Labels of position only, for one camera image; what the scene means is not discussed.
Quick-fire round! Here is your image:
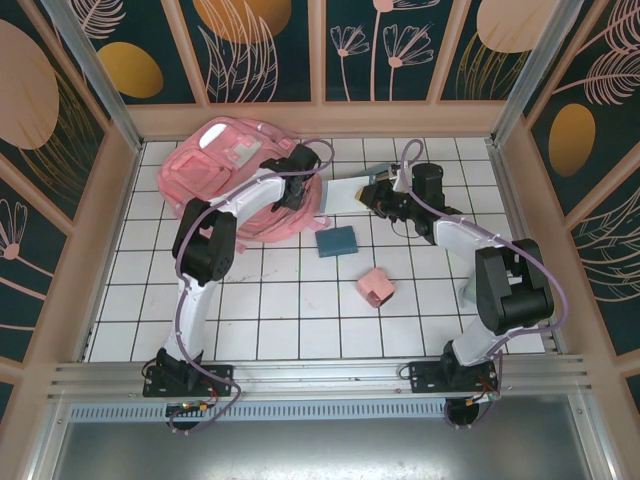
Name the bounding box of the grey notebook with blue edges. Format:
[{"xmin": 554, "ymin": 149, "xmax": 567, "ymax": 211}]
[{"xmin": 322, "ymin": 164, "xmax": 389, "ymax": 217}]

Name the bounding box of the pink student backpack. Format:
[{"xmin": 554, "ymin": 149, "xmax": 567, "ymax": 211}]
[{"xmin": 156, "ymin": 116, "xmax": 331, "ymax": 256}]

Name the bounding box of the small teal book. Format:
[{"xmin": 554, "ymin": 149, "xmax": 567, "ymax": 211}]
[{"xmin": 314, "ymin": 225, "xmax": 359, "ymax": 259}]

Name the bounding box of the pink box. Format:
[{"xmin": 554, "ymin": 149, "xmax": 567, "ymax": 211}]
[{"xmin": 356, "ymin": 267, "xmax": 397, "ymax": 309}]

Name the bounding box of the pale green book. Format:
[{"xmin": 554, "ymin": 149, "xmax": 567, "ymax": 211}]
[{"xmin": 457, "ymin": 277, "xmax": 481, "ymax": 309}]

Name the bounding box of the grey metal sheet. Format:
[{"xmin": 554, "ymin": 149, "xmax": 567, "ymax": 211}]
[{"xmin": 24, "ymin": 392, "xmax": 619, "ymax": 480}]

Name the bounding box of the beige enclosure frame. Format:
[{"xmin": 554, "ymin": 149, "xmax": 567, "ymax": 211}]
[{"xmin": 0, "ymin": 0, "xmax": 640, "ymax": 401}]

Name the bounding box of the dark floral wall panel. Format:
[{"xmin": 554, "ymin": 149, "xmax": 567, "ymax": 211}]
[
  {"xmin": 0, "ymin": 152, "xmax": 69, "ymax": 361},
  {"xmin": 567, "ymin": 189, "xmax": 640, "ymax": 356},
  {"xmin": 524, "ymin": 0, "xmax": 640, "ymax": 216},
  {"xmin": 324, "ymin": 0, "xmax": 436, "ymax": 103},
  {"xmin": 439, "ymin": 0, "xmax": 544, "ymax": 101},
  {"xmin": 92, "ymin": 0, "xmax": 199, "ymax": 105},
  {"xmin": 179, "ymin": 0, "xmax": 314, "ymax": 104},
  {"xmin": 0, "ymin": 0, "xmax": 109, "ymax": 221}
]

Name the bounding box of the aluminium corner post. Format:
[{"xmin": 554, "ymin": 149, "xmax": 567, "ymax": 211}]
[
  {"xmin": 39, "ymin": 0, "xmax": 146, "ymax": 154},
  {"xmin": 488, "ymin": 0, "xmax": 586, "ymax": 149}
]

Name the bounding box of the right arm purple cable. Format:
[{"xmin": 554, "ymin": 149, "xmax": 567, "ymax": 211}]
[{"xmin": 397, "ymin": 138, "xmax": 570, "ymax": 431}]

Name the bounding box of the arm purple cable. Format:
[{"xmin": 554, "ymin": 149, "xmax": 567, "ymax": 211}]
[
  {"xmin": 397, "ymin": 138, "xmax": 570, "ymax": 431},
  {"xmin": 167, "ymin": 137, "xmax": 335, "ymax": 436}
]

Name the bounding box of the aluminium rail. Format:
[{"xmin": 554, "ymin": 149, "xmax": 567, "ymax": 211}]
[{"xmin": 47, "ymin": 354, "xmax": 596, "ymax": 401}]

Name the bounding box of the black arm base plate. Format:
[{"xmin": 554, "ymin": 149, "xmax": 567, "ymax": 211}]
[
  {"xmin": 142, "ymin": 363, "xmax": 235, "ymax": 399},
  {"xmin": 408, "ymin": 360, "xmax": 501, "ymax": 396}
]

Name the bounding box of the perforated grey cable tray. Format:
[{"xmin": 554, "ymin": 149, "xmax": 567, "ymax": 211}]
[{"xmin": 67, "ymin": 402, "xmax": 501, "ymax": 424}]

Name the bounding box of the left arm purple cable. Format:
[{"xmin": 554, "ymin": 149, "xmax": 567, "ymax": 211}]
[{"xmin": 167, "ymin": 137, "xmax": 335, "ymax": 436}]

